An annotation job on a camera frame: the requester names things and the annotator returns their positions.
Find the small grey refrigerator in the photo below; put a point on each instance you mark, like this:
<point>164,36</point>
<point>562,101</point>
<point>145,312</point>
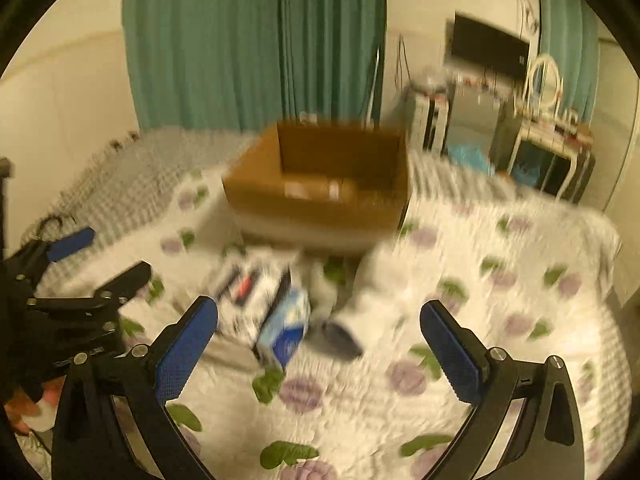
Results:
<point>473,118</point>

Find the white hard-shell suitcase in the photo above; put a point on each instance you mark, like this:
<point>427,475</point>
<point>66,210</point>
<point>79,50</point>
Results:
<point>427,121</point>

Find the grey checkered bed sheet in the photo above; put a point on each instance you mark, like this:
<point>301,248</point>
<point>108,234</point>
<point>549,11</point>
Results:
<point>125,188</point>

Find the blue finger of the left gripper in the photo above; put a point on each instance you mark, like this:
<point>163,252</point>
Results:
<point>70,244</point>
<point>123,287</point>

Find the dark striped suitcase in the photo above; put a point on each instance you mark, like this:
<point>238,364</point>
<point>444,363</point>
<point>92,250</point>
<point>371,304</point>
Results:
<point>586,163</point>

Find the person's left hand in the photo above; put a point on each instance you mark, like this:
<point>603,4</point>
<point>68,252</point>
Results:
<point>26,415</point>

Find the brown cardboard box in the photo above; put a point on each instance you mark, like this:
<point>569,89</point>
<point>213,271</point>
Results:
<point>334,188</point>

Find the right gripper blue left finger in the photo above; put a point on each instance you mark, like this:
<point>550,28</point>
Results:
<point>88,442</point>

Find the blue white tissue pack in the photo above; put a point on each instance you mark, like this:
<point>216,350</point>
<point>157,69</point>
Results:
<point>284,330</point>

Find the patterned white tissue pack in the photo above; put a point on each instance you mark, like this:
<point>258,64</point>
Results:
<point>244,288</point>

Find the black wall television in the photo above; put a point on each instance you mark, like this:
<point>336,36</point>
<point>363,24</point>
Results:
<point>490,48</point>

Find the teal window curtain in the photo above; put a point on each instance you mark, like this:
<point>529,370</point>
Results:
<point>244,64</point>

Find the white floral quilt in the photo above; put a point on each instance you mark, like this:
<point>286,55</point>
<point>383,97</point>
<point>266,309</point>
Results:
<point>531,276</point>

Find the white oval vanity mirror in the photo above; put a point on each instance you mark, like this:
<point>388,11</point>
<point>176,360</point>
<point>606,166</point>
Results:
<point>543,88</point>

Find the blue waste basket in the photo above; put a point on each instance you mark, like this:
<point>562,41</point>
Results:
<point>526,171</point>

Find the teal corner curtain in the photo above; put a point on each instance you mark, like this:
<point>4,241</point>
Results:
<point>569,33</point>

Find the blue plastic bags pile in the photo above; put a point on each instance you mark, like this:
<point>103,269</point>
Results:
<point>471,157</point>

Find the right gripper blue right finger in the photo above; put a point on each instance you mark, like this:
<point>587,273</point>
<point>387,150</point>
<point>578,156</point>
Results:
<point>546,442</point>

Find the white dressing table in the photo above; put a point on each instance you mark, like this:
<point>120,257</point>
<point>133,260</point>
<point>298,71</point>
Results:
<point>557,152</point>

